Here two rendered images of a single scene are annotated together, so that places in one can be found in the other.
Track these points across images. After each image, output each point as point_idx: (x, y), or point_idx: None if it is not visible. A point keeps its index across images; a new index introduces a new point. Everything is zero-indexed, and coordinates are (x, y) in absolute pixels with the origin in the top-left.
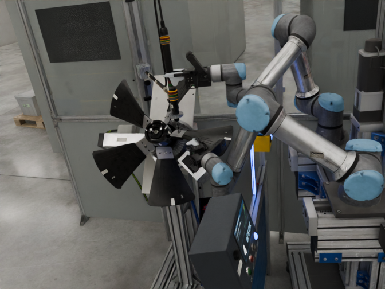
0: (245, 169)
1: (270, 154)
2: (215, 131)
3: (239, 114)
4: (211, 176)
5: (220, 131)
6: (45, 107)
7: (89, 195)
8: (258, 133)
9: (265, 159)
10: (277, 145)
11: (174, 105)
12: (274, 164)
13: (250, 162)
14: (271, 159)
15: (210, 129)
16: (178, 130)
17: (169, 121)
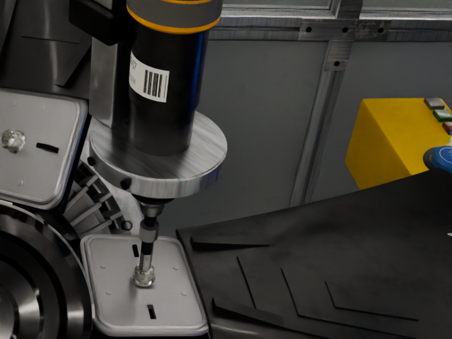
0: (161, 233)
1: (270, 172)
2: (386, 233)
3: None
4: None
5: (413, 224)
6: None
7: None
8: (450, 167)
9: (248, 192)
10: (308, 140)
11: (183, 79)
12: (278, 208)
13: (187, 206)
14: (271, 189)
15: (341, 216)
16: (148, 264)
17: (65, 192)
